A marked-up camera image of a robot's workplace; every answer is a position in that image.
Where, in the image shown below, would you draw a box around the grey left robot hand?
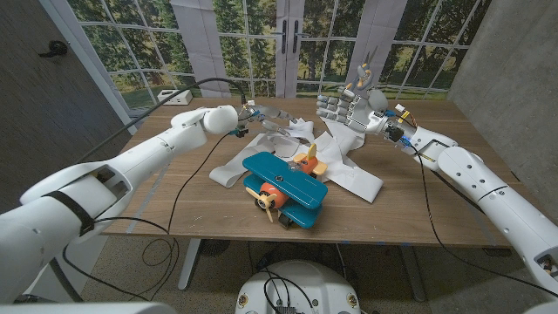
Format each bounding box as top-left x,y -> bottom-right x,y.
237,100 -> 300,137

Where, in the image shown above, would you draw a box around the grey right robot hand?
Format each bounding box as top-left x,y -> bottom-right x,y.
316,85 -> 405,144

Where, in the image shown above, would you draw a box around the orange-handled scissors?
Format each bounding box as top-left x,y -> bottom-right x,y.
344,45 -> 379,93

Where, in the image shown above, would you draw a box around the white receipt paper strip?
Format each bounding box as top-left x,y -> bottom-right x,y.
208,117 -> 384,204

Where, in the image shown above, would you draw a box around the teal orange toy plane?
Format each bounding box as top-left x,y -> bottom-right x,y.
242,143 -> 330,230

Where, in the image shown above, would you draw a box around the printed forest window backdrop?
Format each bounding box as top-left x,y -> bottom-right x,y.
65,0 -> 493,110

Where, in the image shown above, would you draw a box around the white power strip box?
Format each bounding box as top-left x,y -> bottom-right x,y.
156,89 -> 194,106

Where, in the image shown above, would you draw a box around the black round floor object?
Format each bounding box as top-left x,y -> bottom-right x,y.
200,238 -> 231,257

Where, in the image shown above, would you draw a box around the white table leg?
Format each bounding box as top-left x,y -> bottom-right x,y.
398,245 -> 428,304
177,237 -> 203,292

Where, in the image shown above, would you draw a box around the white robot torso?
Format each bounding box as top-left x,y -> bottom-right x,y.
235,259 -> 363,314

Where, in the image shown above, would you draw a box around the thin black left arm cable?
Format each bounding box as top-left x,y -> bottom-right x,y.
63,130 -> 235,303

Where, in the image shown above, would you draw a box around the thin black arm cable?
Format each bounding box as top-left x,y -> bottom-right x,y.
407,143 -> 558,300
63,130 -> 235,303

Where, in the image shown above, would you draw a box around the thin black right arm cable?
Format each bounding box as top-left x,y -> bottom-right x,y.
407,143 -> 558,300

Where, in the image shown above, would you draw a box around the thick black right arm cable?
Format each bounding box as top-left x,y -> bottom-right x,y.
429,169 -> 487,215

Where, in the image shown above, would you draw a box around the black wall door handle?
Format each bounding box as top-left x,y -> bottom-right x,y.
37,40 -> 69,58

